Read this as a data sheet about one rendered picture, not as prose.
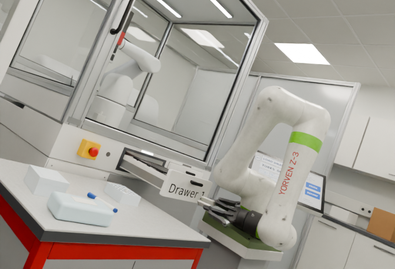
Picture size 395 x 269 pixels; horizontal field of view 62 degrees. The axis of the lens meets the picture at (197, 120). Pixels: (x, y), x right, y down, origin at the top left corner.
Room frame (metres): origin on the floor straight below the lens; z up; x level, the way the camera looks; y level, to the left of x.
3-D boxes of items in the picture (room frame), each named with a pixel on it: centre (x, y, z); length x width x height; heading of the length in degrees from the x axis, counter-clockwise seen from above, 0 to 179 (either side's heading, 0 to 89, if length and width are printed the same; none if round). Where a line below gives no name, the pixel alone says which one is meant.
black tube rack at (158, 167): (1.59, 0.08, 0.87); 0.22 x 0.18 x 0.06; 47
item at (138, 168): (1.59, 0.09, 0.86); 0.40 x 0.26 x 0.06; 47
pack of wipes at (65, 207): (0.89, 0.20, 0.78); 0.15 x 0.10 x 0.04; 129
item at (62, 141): (2.03, 0.50, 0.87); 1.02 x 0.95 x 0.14; 137
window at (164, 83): (1.72, 0.16, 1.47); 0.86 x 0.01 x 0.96; 137
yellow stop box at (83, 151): (1.41, 0.38, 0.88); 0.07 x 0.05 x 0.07; 137
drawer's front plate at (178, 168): (1.90, -0.05, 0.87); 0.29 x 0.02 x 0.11; 137
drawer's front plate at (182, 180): (1.45, -0.07, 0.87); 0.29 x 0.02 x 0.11; 137
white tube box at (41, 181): (1.01, 0.35, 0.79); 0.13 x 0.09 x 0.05; 40
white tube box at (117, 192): (1.28, 0.16, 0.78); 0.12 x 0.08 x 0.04; 44
